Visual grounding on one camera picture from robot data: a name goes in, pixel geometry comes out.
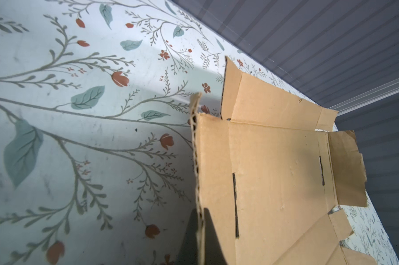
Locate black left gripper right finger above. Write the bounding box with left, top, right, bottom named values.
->
left=204, top=208, right=227, bottom=265

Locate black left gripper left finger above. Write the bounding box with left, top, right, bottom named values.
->
left=177, top=209, right=198, bottom=265

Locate brown cardboard box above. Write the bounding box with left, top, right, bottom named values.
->
left=190, top=59, right=376, bottom=265

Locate aluminium enclosure frame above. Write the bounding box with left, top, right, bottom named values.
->
left=329, top=78, right=399, bottom=116

